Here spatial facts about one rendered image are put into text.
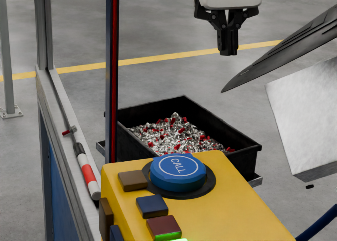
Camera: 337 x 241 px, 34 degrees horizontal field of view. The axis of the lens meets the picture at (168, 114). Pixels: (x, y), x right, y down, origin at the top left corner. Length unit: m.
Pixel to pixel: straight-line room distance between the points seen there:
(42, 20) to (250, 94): 2.28
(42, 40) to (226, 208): 0.82
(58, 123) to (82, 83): 2.37
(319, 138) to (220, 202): 0.35
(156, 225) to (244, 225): 0.06
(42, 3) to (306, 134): 0.62
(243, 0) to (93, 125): 2.03
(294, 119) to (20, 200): 1.68
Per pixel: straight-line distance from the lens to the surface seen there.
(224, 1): 0.84
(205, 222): 0.36
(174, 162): 0.40
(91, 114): 2.92
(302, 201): 2.36
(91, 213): 0.72
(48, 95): 1.05
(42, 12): 1.13
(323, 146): 0.71
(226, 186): 0.40
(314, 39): 0.82
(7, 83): 2.87
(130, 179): 0.38
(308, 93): 0.73
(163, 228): 0.34
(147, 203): 0.36
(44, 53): 1.16
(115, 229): 0.37
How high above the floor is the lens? 1.29
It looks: 26 degrees down
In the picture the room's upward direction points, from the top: 3 degrees clockwise
